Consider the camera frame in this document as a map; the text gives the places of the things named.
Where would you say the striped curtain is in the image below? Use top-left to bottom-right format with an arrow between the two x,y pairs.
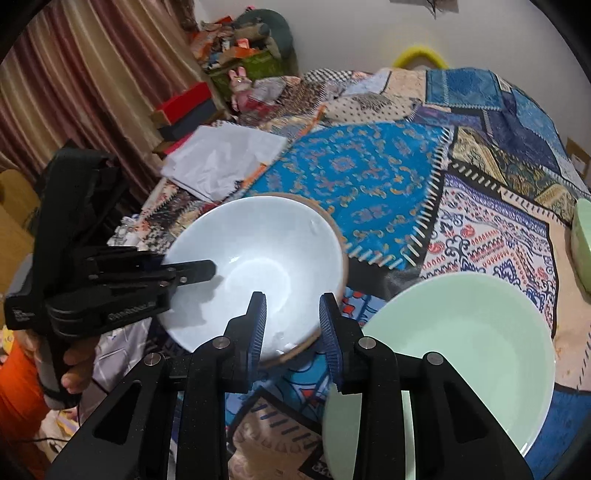
0,0 -> 206,197

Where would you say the white cloth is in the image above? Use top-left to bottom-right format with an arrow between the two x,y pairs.
160,125 -> 290,202

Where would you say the black cable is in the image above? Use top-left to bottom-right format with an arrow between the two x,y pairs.
18,397 -> 88,448

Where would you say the mint green bowl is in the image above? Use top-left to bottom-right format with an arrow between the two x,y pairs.
321,272 -> 557,480

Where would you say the cardboard box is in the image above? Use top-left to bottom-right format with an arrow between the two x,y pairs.
565,137 -> 591,180

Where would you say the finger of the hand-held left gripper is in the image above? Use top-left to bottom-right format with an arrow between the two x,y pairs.
163,259 -> 217,288

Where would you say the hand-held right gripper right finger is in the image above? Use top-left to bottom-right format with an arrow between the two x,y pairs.
318,292 -> 536,480

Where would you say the green box of clutter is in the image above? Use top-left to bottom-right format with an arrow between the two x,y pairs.
203,28 -> 288,89

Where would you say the dark green plush cushion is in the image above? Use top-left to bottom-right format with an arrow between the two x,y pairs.
235,20 -> 298,75

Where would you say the red box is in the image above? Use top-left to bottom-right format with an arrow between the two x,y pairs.
154,82 -> 211,125

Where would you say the person's left forearm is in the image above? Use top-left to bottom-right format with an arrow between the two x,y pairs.
0,340 -> 49,418

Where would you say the dark blue box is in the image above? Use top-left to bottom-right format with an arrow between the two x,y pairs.
159,100 -> 218,140

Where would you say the brown-rimmed white bowl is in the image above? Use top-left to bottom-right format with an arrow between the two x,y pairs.
156,193 -> 350,368

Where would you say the yellow ring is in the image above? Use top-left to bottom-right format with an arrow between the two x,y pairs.
392,44 -> 450,70

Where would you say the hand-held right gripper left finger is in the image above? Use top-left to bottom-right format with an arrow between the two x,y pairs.
46,292 -> 269,480

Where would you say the person's left hand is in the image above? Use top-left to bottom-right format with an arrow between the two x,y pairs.
61,337 -> 101,394

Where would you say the pink rabbit toy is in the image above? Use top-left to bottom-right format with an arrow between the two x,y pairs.
228,66 -> 256,110

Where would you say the patchwork printed blanket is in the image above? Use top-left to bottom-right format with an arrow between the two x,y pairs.
92,67 -> 591,480

